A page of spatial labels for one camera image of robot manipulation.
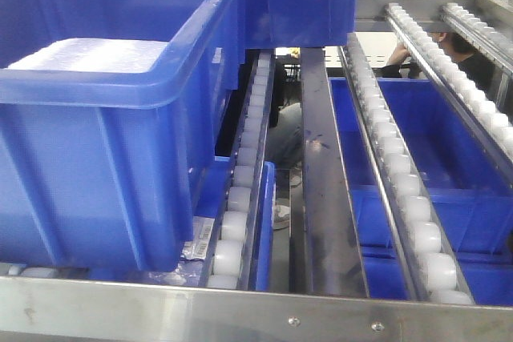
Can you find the white roller track far right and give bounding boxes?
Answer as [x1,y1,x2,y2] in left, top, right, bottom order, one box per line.
[441,2,512,78]

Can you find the steel centre divider rail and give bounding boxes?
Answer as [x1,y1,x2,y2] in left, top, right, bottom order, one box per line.
[301,47,369,298]

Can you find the large blue crate front left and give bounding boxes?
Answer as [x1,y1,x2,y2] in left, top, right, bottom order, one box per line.
[1,0,244,271]

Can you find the blue crate rear centre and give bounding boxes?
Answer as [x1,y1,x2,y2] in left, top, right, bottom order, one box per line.
[245,0,356,49]

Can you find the white roller track left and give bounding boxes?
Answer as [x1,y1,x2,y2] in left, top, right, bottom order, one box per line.
[199,50,275,292]

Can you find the white roller track centre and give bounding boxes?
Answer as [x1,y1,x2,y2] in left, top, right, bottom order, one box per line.
[338,33,475,305]

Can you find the white roller track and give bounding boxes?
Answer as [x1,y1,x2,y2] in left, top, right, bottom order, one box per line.
[441,2,512,78]
[386,2,512,162]
[338,33,475,305]
[199,50,275,292]

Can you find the steel front shelf beam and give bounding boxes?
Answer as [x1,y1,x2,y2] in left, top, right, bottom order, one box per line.
[1,276,512,341]

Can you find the blue crate lower right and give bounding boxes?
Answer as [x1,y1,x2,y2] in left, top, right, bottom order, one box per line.
[331,78,512,306]

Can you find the person in black shirt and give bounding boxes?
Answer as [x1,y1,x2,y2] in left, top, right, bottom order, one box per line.
[379,32,495,92]

